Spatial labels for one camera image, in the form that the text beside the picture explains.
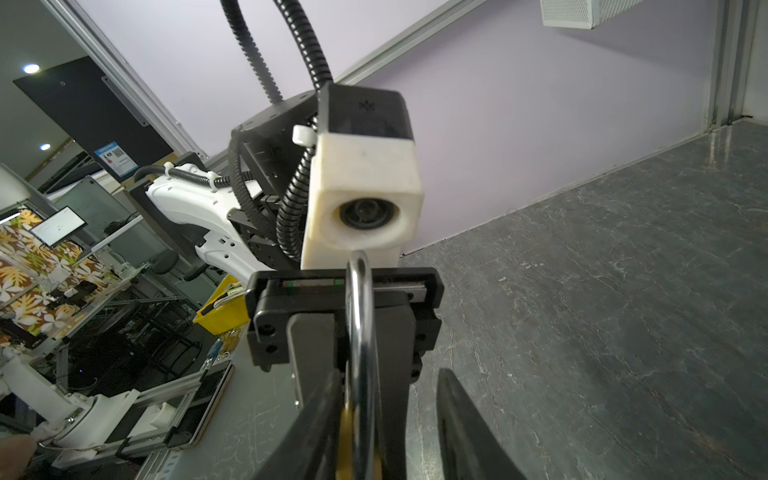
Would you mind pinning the brass padlock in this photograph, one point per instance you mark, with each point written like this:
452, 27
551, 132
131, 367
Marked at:
358, 457

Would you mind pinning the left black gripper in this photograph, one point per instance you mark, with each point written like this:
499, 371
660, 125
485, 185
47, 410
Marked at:
298, 316

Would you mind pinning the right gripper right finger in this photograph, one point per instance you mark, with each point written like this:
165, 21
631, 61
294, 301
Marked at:
468, 448

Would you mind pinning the aluminium front rail frame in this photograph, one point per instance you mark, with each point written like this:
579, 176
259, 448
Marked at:
81, 431

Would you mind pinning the yellow bin outside cell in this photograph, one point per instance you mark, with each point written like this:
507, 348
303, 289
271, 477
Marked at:
225, 310

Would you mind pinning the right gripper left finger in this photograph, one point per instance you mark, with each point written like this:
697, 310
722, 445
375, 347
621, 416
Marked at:
309, 450

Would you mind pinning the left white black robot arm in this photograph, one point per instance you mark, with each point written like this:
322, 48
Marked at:
255, 215

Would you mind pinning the black wall panel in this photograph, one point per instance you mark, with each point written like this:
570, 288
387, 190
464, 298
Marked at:
81, 99

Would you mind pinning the white mesh box basket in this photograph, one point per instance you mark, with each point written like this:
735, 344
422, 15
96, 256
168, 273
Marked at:
582, 14

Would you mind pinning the wall monitor screen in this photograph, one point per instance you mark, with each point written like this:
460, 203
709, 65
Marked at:
58, 227

